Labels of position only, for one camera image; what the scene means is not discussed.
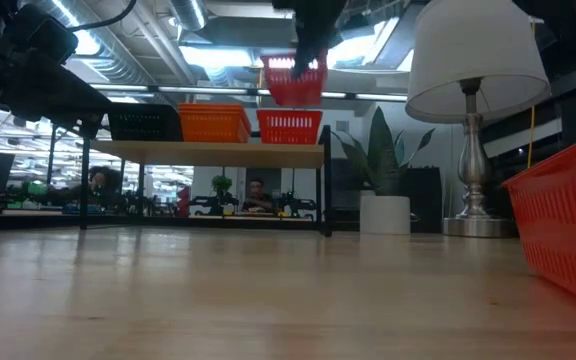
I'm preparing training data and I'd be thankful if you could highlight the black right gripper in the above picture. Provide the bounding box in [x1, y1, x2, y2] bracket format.
[272, 0, 349, 77]

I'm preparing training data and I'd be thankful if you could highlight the red slotted plastic basket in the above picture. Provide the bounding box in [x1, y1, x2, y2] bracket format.
[260, 49, 329, 108]
[501, 133, 576, 314]
[256, 108, 324, 146]

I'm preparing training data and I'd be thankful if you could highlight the wooden shelf with black posts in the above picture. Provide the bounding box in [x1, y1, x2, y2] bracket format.
[47, 124, 334, 237]

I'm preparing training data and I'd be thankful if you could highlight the green background object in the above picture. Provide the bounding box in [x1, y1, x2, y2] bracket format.
[20, 179, 49, 197]

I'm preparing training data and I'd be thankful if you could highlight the person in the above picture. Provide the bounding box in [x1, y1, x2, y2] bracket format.
[50, 164, 124, 209]
[241, 177, 275, 214]

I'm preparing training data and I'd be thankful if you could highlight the long ceiling strip light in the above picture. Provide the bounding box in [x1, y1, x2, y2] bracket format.
[90, 83, 408, 101]

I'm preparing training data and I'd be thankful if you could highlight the black background workbench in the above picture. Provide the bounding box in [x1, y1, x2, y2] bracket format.
[0, 209, 319, 232]

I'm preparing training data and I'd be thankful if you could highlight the white shade silver table lamp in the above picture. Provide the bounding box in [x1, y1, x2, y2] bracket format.
[405, 0, 553, 239]

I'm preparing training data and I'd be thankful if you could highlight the small green background plant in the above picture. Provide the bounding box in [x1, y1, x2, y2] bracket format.
[211, 174, 234, 199]

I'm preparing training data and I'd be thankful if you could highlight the red background object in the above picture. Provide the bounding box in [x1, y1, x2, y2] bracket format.
[176, 185, 192, 217]

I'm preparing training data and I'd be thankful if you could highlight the green plant in white pot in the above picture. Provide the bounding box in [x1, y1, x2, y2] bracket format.
[331, 105, 437, 236]

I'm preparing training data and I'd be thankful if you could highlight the black box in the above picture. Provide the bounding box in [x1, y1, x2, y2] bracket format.
[401, 166, 443, 235]

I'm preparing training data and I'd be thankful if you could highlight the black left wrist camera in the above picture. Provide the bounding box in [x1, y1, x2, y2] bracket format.
[2, 4, 80, 65]

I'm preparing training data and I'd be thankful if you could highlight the large silver ventilation duct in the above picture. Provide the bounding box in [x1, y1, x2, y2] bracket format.
[17, 0, 154, 86]

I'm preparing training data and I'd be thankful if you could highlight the black camera cable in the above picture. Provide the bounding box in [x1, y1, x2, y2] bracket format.
[67, 0, 139, 32]

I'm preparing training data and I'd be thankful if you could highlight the yellow hanging cable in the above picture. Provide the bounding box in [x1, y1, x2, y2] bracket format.
[526, 104, 537, 169]

